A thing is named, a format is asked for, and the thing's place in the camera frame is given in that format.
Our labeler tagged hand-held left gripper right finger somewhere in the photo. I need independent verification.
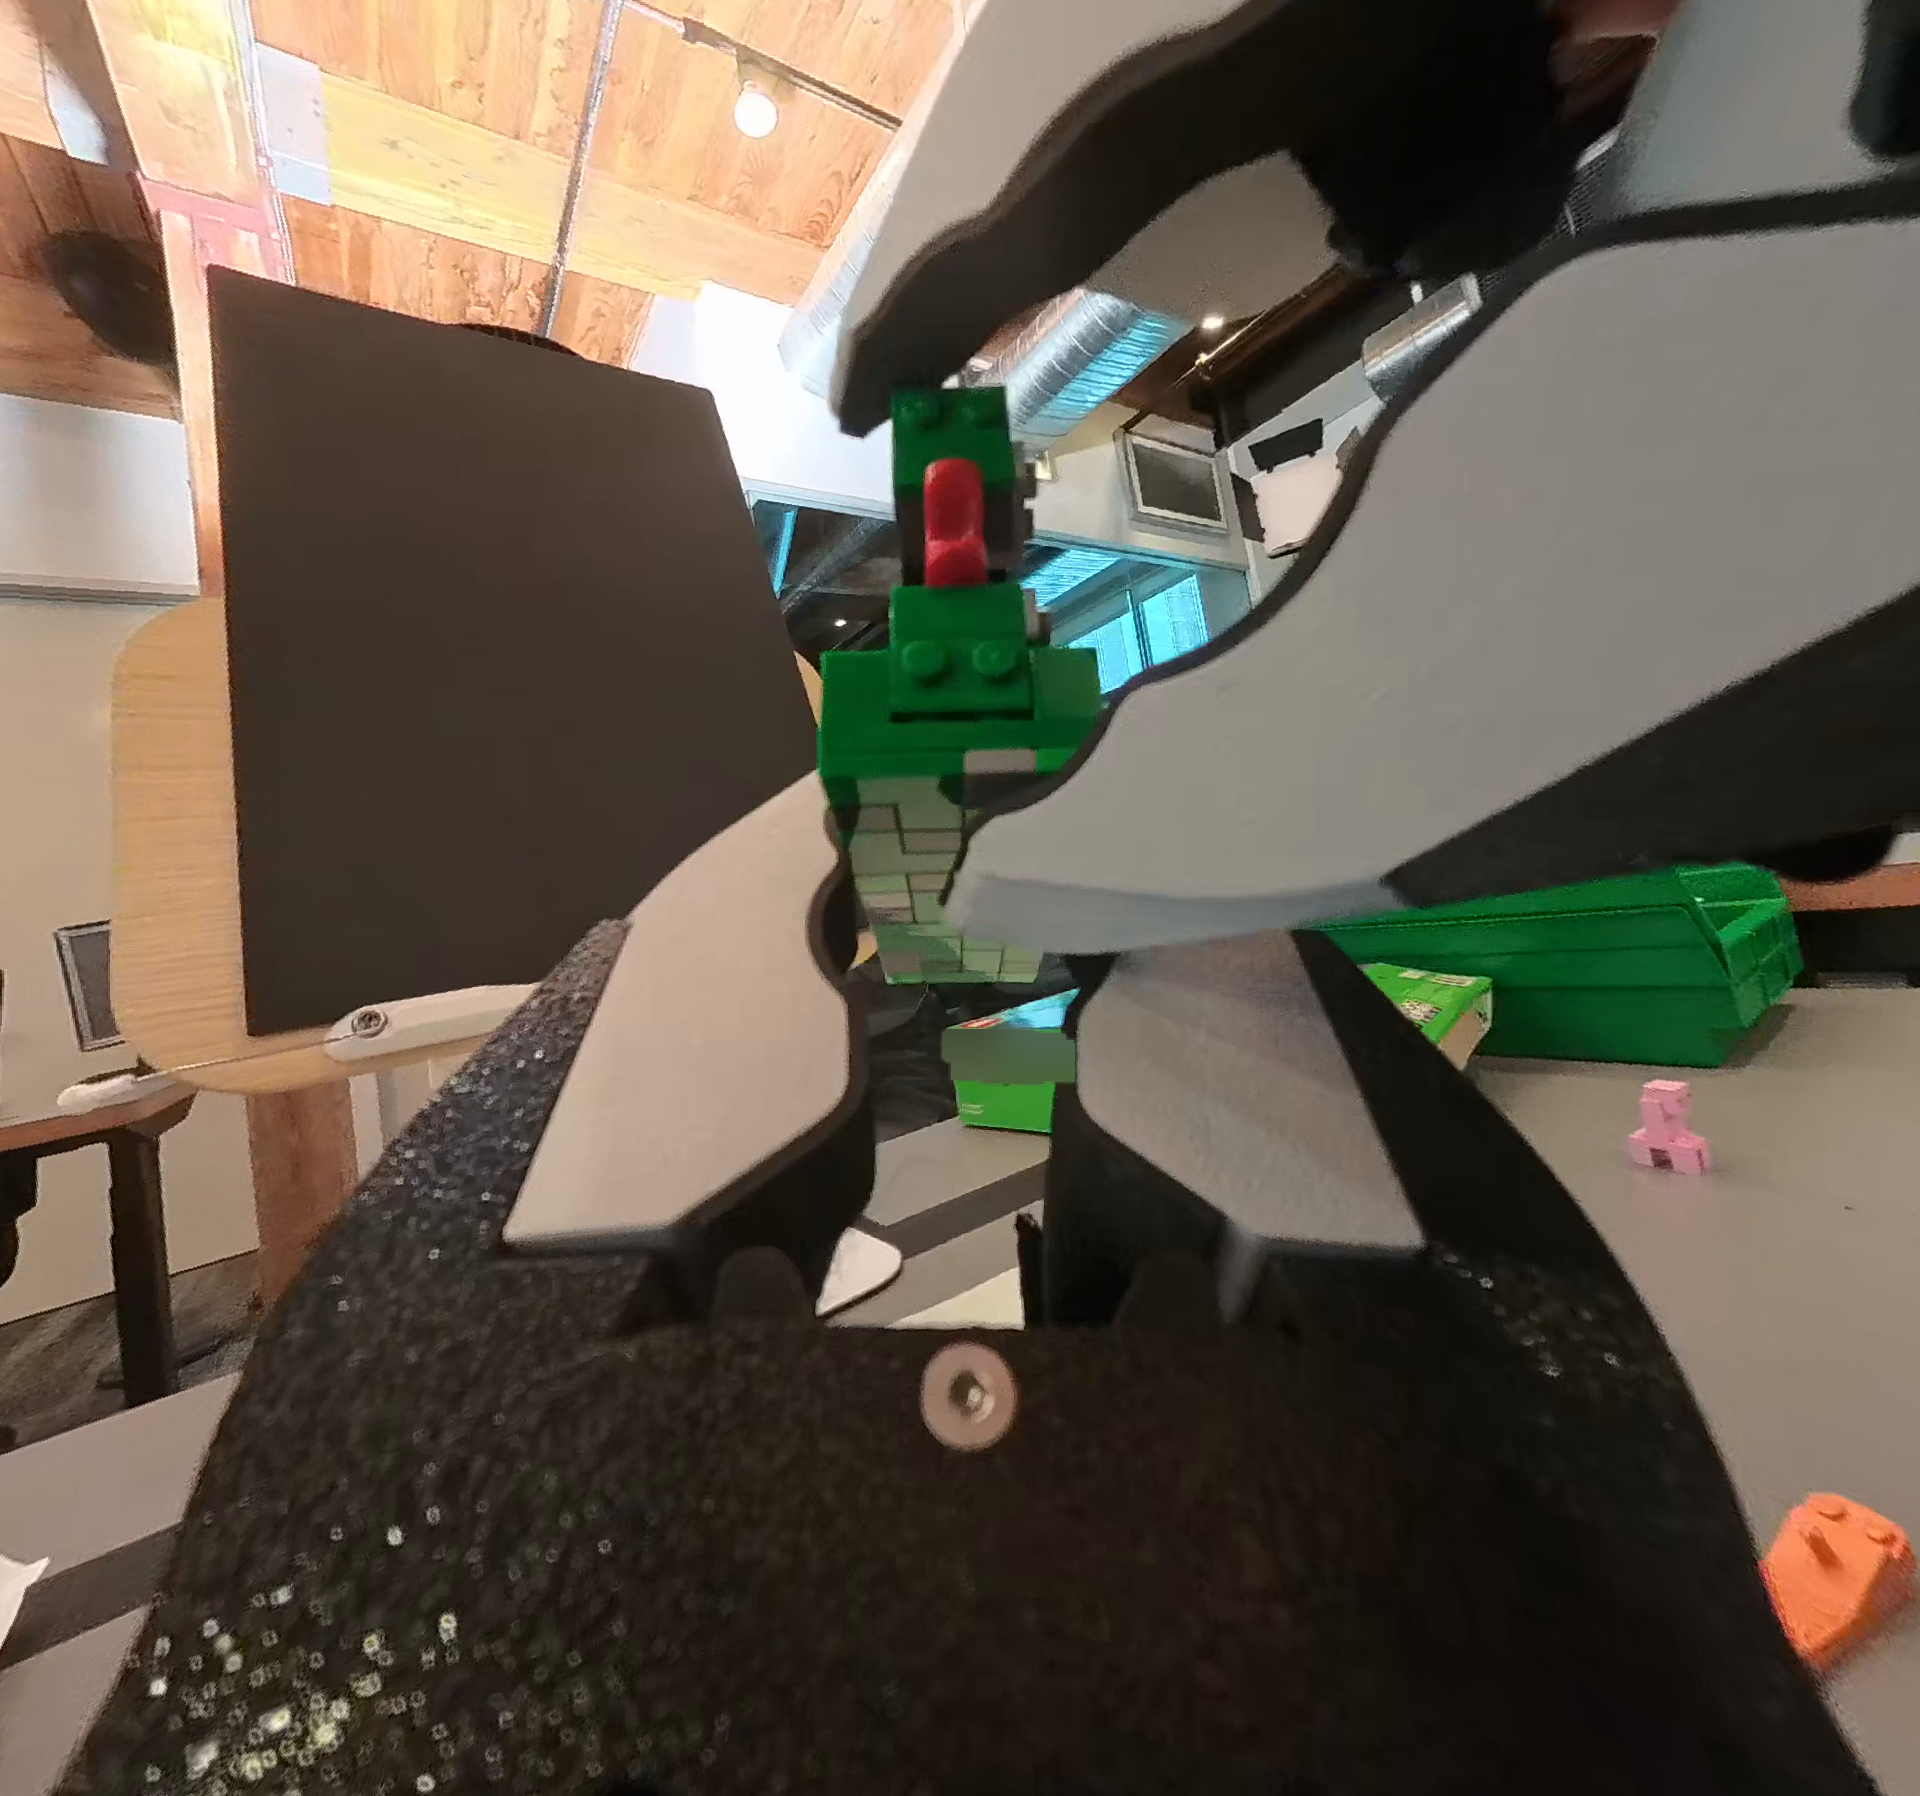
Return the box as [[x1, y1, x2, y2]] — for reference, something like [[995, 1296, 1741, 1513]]
[[1054, 930, 1429, 1314]]

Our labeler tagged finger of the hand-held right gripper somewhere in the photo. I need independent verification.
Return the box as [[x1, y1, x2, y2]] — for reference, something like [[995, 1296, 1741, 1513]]
[[941, 169, 1920, 960], [828, 0, 1577, 445]]

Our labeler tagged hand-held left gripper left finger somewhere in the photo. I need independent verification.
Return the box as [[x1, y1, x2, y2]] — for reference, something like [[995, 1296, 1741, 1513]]
[[503, 774, 874, 1258]]

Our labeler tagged green brick figure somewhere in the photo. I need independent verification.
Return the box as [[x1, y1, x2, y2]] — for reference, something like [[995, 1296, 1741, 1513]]
[[817, 386, 1102, 988]]

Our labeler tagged grey desk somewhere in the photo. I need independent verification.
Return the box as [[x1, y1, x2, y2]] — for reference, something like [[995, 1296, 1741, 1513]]
[[0, 978, 1920, 1796]]

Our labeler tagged green cardboard box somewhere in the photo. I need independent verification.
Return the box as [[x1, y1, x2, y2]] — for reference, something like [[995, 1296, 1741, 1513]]
[[941, 959, 1495, 1136]]

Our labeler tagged black lighting track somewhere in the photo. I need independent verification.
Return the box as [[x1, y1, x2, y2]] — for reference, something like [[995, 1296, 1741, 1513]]
[[682, 14, 906, 132]]

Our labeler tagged stack of green bins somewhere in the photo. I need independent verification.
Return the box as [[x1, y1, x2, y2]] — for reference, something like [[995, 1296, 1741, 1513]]
[[1311, 859, 1806, 1073]]

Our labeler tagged large glass window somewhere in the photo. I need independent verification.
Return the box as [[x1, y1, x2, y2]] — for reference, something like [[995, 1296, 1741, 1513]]
[[1048, 543, 1250, 695]]

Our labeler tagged pink brick figure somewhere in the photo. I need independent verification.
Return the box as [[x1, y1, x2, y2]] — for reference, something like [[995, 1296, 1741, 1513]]
[[1625, 1077, 1714, 1181]]

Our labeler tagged black acoustic panel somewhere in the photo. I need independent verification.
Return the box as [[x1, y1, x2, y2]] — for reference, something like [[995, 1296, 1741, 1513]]
[[202, 264, 824, 1040]]

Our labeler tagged metal conduit pipe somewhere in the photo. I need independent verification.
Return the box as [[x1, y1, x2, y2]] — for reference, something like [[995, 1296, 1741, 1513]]
[[540, 0, 650, 334]]

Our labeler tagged dark wooden table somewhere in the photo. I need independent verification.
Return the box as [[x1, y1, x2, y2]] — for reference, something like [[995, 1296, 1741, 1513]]
[[0, 1083, 199, 1407]]

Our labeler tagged orange plastic piece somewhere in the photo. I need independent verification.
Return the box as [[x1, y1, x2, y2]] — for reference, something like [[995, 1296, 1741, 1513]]
[[1758, 1490, 1920, 1673]]

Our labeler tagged white metal bracket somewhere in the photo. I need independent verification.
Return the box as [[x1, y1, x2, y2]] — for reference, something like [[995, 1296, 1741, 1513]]
[[322, 983, 541, 1070]]

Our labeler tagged wide silver air duct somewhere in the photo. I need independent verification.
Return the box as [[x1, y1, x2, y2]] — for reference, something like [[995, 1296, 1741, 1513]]
[[1361, 279, 1479, 395]]

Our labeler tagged grey wall vent grille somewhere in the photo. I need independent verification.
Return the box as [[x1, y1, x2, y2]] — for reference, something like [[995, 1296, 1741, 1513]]
[[1117, 428, 1231, 530]]

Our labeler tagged grey wall plate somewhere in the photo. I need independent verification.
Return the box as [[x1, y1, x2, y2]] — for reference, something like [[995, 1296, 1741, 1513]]
[[52, 922, 125, 1056]]

